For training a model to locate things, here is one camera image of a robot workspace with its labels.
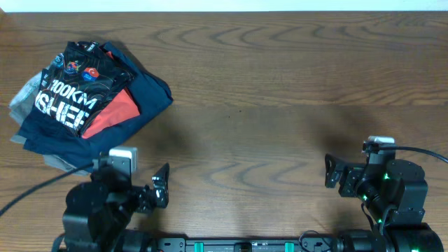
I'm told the black patterned cycling jersey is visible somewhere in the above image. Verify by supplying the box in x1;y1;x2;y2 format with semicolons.
34;41;134;137

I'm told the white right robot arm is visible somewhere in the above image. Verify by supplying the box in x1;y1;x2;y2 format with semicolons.
325;150;444;252

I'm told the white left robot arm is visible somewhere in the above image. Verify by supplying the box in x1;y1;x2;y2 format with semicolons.
52;163;169;252

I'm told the folded red printed t-shirt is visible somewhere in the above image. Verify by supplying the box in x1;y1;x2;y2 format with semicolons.
76;49;140;139

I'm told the folded navy blue garment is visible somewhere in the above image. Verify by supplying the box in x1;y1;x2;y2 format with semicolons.
16;43;173;168

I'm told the folded grey garment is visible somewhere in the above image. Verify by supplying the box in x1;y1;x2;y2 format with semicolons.
9;69;76;172

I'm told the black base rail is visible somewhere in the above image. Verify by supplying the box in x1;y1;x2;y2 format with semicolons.
152;230;337;252

